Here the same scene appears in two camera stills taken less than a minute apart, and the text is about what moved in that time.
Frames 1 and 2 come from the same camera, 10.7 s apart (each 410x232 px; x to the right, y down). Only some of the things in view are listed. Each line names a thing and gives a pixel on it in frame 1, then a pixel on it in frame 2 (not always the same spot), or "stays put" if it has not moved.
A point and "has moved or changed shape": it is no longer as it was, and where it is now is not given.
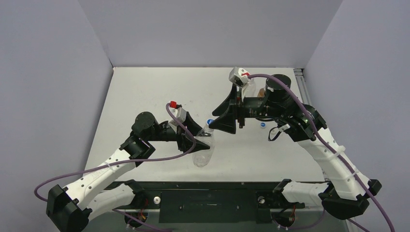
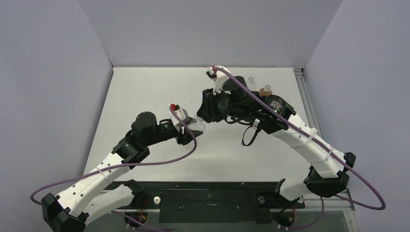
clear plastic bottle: (206, 135) has moved or changed shape
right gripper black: (240, 110) -> (209, 104)
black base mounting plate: (213, 202) stays put
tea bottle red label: (262, 93) stays put
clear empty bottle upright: (251, 90) stays put
